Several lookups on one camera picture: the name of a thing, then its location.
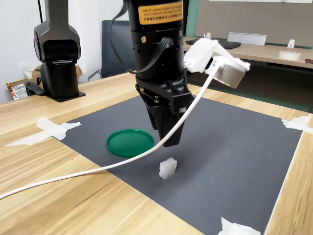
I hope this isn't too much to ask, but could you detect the grey office partition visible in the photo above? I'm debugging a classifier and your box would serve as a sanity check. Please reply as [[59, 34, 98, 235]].
[[185, 0, 313, 49]]

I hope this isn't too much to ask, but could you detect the white tape cross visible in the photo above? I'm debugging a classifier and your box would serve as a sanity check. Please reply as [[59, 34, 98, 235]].
[[217, 217, 261, 235], [4, 117, 82, 147], [281, 115, 313, 135]]

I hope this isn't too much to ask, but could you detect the orange labelled packet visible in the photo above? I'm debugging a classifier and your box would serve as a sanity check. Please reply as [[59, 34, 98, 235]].
[[5, 81, 28, 101]]

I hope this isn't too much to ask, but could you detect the silver cable duct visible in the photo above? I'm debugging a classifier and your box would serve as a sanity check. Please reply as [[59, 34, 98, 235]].
[[227, 32, 268, 47]]

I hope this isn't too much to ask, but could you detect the small white plastic terminal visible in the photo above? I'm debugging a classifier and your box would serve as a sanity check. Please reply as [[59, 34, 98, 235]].
[[158, 157, 178, 180]]

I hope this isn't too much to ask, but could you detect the white crumpled plastic bag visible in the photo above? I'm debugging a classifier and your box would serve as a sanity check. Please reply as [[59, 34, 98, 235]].
[[18, 62, 34, 79]]

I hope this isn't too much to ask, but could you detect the pale wooden desk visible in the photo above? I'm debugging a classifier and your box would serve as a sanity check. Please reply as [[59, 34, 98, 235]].
[[183, 36, 313, 70]]

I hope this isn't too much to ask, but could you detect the white tape roll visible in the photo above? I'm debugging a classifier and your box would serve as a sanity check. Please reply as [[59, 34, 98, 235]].
[[278, 50, 302, 61]]

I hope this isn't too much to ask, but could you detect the white camera cable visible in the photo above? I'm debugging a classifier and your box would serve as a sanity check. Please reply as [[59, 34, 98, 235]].
[[0, 62, 224, 200]]

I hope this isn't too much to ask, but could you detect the dark grey mat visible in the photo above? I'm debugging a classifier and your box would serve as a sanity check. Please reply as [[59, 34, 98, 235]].
[[58, 92, 304, 235]]

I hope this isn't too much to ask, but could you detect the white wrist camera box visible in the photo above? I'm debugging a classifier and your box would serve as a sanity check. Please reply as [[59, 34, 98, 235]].
[[183, 38, 251, 90]]

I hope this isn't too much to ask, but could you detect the dark grey office chair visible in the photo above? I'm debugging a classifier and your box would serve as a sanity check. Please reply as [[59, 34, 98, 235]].
[[87, 20, 137, 83]]

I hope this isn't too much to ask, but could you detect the round green lid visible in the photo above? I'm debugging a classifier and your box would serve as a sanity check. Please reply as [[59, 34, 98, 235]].
[[106, 129, 155, 159]]

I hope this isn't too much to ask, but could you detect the black table clamp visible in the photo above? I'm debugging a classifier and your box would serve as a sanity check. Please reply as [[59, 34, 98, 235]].
[[24, 80, 46, 97]]

